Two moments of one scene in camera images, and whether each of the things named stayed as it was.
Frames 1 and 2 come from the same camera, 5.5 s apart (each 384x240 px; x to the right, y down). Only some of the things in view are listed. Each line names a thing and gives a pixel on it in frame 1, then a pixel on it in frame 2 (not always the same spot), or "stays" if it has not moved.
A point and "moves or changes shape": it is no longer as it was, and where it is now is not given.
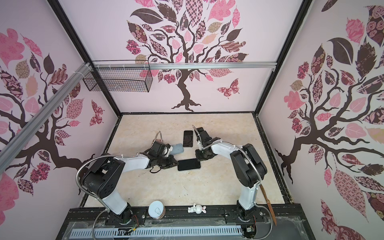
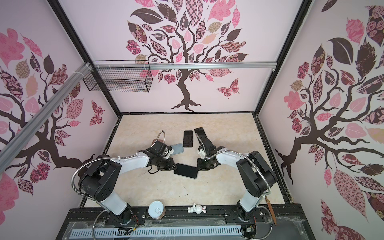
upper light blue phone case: [177, 149] stays
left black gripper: [170, 164] stays
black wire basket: [121, 79] stays
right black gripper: [197, 153] -> [200, 167]
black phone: [187, 164] moves or changes shape
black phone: [188, 138] stays
